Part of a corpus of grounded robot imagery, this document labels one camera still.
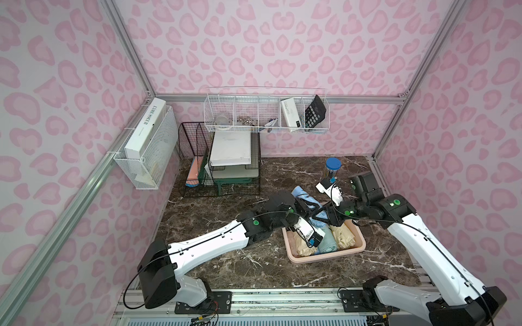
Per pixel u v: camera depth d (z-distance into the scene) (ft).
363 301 2.31
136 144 2.19
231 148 2.98
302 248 2.40
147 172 2.36
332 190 2.03
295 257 2.29
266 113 3.26
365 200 1.76
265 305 2.41
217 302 2.39
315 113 3.00
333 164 2.96
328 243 2.46
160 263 1.36
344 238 2.51
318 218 2.16
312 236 1.91
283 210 1.73
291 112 3.02
